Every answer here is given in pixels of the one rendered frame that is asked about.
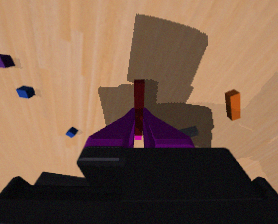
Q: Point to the small blue block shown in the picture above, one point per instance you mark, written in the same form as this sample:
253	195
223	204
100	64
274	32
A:
72	132
25	92

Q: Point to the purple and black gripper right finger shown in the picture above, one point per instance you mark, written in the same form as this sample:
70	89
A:
162	135

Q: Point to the orange rod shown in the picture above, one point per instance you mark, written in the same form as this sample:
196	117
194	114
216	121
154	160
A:
232	98

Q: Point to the red rod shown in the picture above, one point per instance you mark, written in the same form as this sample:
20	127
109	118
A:
139	87

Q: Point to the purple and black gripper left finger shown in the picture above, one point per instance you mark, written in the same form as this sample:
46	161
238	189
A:
116	133

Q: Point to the grey rod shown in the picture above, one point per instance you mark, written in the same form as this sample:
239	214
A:
190	131

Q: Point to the purple rod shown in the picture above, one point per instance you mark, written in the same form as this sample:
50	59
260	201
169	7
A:
6	61

